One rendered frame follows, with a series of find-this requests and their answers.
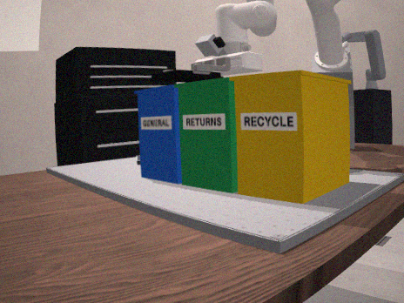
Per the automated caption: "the green bin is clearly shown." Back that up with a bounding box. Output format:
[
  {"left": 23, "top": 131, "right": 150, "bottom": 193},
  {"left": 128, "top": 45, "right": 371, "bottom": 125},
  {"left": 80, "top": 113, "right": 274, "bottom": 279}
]
[{"left": 174, "top": 77, "right": 238, "bottom": 193}]

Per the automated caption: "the yellow recycle bin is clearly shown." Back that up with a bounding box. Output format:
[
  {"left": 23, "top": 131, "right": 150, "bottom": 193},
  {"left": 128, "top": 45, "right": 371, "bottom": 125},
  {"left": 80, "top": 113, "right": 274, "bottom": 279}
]
[{"left": 229, "top": 71, "right": 351, "bottom": 204}]

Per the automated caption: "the blue open bin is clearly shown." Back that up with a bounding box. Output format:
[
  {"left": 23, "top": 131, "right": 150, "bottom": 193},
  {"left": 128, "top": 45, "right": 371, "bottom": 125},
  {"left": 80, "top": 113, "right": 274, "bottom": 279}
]
[{"left": 134, "top": 84, "right": 182, "bottom": 184}]

